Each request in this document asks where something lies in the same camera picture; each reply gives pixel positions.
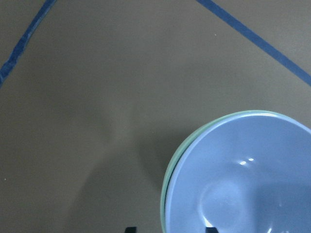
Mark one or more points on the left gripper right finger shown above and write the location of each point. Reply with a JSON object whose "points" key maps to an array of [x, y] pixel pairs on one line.
{"points": [[211, 230]]}

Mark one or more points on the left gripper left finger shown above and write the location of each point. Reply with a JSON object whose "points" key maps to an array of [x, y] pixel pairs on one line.
{"points": [[131, 230]]}

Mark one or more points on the blue bowl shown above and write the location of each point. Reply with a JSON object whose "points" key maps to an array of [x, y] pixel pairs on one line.
{"points": [[243, 182]]}

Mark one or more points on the green bowl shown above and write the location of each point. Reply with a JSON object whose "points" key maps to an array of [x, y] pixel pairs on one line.
{"points": [[170, 174]]}

